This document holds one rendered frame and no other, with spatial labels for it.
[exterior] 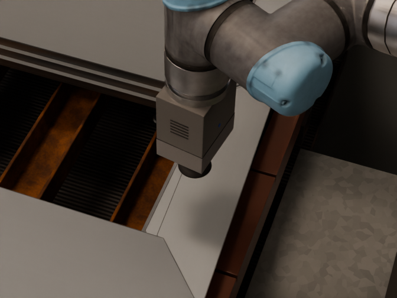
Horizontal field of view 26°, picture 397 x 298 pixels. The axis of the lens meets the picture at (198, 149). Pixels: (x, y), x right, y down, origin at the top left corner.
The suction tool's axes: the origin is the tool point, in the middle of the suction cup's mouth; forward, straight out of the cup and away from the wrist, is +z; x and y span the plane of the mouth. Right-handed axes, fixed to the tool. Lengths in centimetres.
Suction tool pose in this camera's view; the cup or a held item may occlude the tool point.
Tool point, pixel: (194, 165)
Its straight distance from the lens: 110.4
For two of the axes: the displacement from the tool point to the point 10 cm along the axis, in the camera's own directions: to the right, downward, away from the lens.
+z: -0.2, 6.4, 7.7
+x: 8.8, 3.8, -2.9
